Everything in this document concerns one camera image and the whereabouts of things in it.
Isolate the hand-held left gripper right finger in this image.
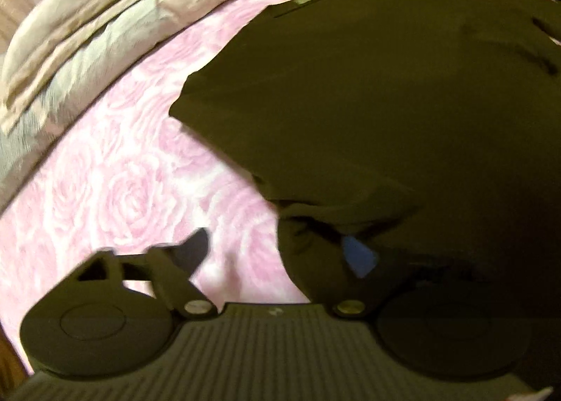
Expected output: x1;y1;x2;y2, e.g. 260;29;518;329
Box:
331;236;422;320

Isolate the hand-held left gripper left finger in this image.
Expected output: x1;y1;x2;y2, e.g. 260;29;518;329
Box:
76;228;218;319

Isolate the dark brown garment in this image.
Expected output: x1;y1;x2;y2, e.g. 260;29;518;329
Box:
169;0;561;309

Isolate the pink floral bed sheet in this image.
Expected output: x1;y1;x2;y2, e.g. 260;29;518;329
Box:
0;0;544;375

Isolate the grey rolled blanket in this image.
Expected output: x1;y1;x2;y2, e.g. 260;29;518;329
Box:
0;0;176;211

